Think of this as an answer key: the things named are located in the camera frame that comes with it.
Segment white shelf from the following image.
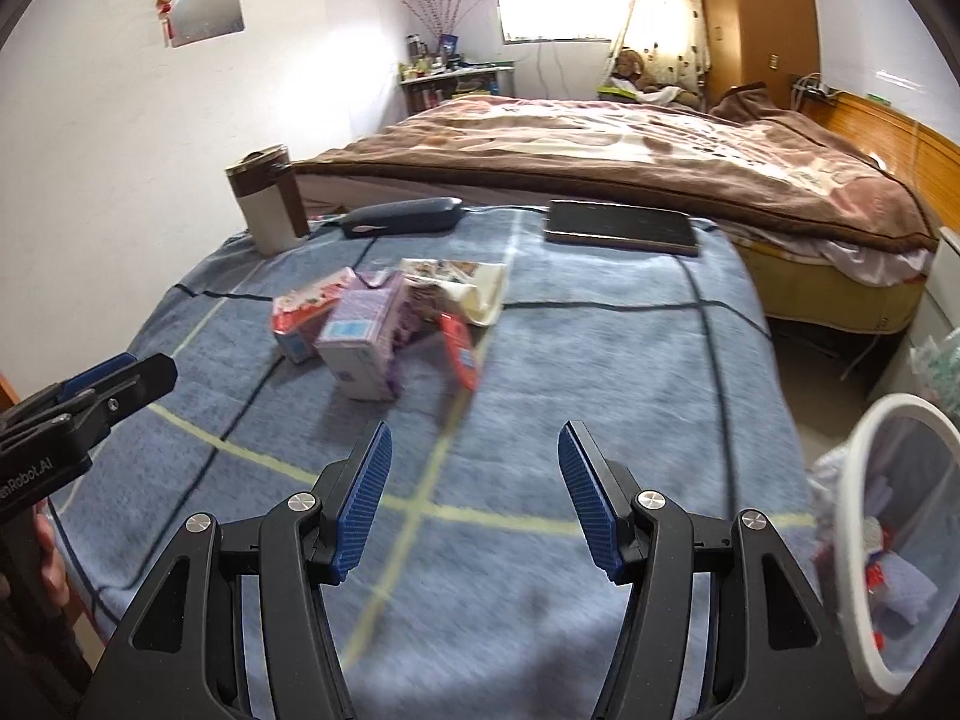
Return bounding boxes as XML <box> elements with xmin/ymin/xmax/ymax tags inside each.
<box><xmin>400</xmin><ymin>65</ymin><xmax>518</xmax><ymax>119</ymax></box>

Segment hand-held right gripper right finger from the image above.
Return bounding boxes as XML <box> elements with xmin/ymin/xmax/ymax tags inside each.
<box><xmin>557</xmin><ymin>420</ymin><xmax>848</xmax><ymax>720</ymax></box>

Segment blue checked blanket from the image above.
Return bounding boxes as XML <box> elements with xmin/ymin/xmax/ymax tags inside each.
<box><xmin>49</xmin><ymin>206</ymin><xmax>820</xmax><ymax>720</ymax></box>

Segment brown teddy bear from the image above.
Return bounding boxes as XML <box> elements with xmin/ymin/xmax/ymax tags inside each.
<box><xmin>609</xmin><ymin>48</ymin><xmax>655</xmax><ymax>92</ymax></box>

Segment purple carton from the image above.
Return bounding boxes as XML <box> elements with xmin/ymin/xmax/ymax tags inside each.
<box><xmin>313</xmin><ymin>270</ymin><xmax>412</xmax><ymax>402</ymax></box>

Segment white mesh waste basket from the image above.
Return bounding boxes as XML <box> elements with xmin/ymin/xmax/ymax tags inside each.
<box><xmin>814</xmin><ymin>396</ymin><xmax>960</xmax><ymax>695</ymax></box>

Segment wooden wardrobe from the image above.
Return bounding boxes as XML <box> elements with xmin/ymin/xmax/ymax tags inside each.
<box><xmin>690</xmin><ymin>0</ymin><xmax>823</xmax><ymax>110</ymax></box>

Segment person's left hand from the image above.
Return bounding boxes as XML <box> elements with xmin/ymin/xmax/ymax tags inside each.
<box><xmin>34</xmin><ymin>517</ymin><xmax>72</xmax><ymax>610</ymax></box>

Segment window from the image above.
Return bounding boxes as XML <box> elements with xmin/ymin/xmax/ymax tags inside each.
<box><xmin>495</xmin><ymin>0</ymin><xmax>631</xmax><ymax>43</ymax></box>

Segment cream paper bag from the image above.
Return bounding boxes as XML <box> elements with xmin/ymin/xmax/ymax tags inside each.
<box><xmin>400</xmin><ymin>258</ymin><xmax>512</xmax><ymax>329</ymax></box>

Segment bed mattress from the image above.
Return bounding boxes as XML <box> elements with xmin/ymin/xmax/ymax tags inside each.
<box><xmin>731</xmin><ymin>229</ymin><xmax>932</xmax><ymax>336</ymax></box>

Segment white and brown thermos mug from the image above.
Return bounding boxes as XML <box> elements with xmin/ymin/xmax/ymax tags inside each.
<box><xmin>225</xmin><ymin>145</ymin><xmax>311</xmax><ymax>256</ymax></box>

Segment brown bed blanket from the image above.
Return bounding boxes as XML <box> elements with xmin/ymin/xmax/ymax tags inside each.
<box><xmin>291</xmin><ymin>96</ymin><xmax>943</xmax><ymax>253</ymax></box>

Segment red packet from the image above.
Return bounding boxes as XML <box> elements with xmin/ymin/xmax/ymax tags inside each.
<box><xmin>439</xmin><ymin>313</ymin><xmax>482</xmax><ymax>392</ymax></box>

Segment dark tablet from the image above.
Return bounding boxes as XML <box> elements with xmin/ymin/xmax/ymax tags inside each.
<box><xmin>544</xmin><ymin>199</ymin><xmax>700</xmax><ymax>257</ymax></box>

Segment silver wall sheet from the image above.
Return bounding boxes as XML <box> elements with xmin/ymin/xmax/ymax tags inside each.
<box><xmin>160</xmin><ymin>0</ymin><xmax>248</xmax><ymax>49</ymax></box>

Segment dark blue glasses case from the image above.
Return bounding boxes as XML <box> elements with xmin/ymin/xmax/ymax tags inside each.
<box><xmin>341</xmin><ymin>196</ymin><xmax>464</xmax><ymax>239</ymax></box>

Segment white plastic bag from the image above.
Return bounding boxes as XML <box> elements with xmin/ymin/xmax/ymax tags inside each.
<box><xmin>910</xmin><ymin>330</ymin><xmax>960</xmax><ymax>411</ymax></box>

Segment bottles on shelf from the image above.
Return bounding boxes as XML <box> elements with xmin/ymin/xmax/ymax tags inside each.
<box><xmin>401</xmin><ymin>32</ymin><xmax>467</xmax><ymax>80</ymax></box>

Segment patterned curtain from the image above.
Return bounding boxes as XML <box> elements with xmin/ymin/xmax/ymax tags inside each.
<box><xmin>625</xmin><ymin>0</ymin><xmax>711</xmax><ymax>92</ymax></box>

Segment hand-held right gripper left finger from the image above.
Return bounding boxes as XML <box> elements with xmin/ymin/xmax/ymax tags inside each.
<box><xmin>79</xmin><ymin>421</ymin><xmax>393</xmax><ymax>720</ymax></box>

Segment vase of dry branches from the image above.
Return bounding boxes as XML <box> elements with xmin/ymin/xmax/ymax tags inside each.
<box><xmin>403</xmin><ymin>0</ymin><xmax>482</xmax><ymax>62</ymax></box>

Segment wooden headboard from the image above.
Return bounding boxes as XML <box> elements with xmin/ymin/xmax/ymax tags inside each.
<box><xmin>787</xmin><ymin>88</ymin><xmax>960</xmax><ymax>235</ymax></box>

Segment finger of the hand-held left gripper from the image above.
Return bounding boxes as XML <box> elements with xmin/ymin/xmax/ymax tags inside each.
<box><xmin>75</xmin><ymin>354</ymin><xmax>179</xmax><ymax>430</ymax></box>
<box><xmin>56</xmin><ymin>355</ymin><xmax>140</xmax><ymax>402</ymax></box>

